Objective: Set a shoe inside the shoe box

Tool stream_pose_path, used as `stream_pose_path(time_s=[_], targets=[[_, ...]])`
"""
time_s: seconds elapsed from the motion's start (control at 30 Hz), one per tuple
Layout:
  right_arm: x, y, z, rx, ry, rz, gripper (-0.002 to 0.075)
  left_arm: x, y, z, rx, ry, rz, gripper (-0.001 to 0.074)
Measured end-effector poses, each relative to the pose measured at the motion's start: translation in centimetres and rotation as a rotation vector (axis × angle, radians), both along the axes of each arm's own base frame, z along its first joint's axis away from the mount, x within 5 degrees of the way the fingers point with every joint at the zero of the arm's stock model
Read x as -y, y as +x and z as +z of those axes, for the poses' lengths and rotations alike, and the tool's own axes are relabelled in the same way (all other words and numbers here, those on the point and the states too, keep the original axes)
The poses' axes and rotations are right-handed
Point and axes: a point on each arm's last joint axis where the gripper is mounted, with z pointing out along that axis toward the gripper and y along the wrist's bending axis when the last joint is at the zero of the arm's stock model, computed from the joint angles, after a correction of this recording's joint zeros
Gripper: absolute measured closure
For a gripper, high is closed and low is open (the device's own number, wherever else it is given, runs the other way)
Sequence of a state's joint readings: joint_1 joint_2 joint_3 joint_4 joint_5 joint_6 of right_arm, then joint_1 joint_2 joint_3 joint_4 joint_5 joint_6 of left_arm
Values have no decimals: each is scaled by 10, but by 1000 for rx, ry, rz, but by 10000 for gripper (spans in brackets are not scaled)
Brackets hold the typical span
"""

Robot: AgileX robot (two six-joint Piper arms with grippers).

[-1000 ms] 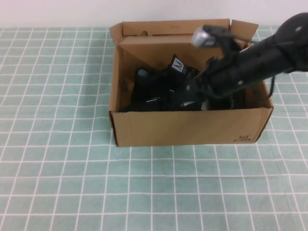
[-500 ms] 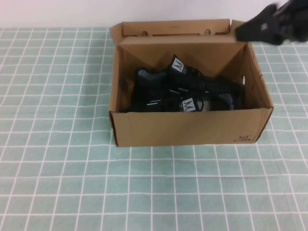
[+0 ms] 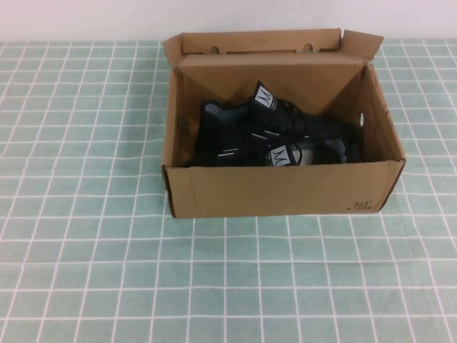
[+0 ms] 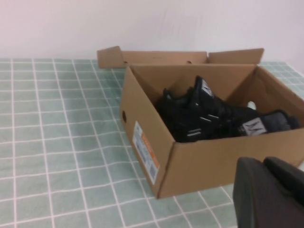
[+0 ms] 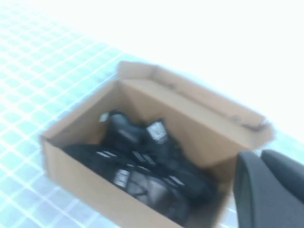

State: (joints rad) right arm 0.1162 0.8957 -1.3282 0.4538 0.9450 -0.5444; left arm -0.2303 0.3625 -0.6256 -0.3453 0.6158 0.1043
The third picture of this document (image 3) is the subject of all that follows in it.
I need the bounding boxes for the black sneaker with white stripes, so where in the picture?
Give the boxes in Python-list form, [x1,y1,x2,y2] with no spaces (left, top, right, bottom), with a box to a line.
[199,80,366,164]
[184,137,358,169]

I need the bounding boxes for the green white checked tablecloth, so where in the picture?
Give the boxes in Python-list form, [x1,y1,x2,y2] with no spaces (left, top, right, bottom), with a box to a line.
[0,35,457,343]

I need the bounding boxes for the brown cardboard shoe box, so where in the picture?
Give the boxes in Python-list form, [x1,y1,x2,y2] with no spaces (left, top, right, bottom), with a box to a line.
[161,27,407,219]

